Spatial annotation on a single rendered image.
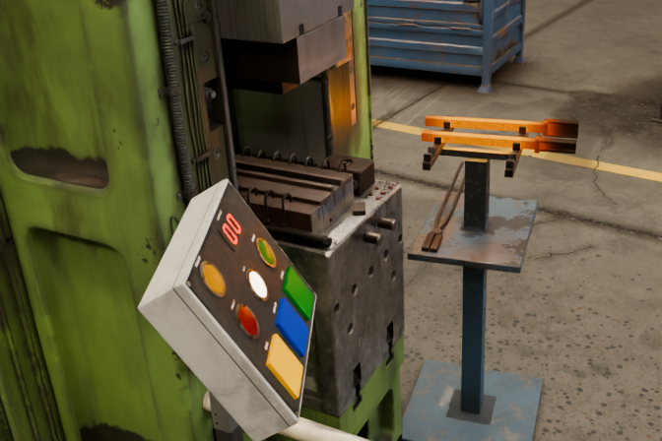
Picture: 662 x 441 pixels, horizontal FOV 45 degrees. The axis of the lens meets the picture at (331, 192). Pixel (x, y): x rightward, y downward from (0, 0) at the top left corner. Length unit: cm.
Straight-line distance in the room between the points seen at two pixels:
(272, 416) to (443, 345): 180
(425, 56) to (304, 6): 405
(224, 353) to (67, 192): 64
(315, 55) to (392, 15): 401
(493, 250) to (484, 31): 334
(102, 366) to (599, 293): 201
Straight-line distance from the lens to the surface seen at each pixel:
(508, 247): 220
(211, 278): 115
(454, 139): 219
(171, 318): 112
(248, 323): 118
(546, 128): 226
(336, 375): 188
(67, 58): 161
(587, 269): 346
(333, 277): 173
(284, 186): 183
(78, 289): 189
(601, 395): 281
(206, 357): 115
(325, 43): 168
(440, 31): 551
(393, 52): 571
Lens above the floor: 176
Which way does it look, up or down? 25 degrees down
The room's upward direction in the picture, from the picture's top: 4 degrees counter-clockwise
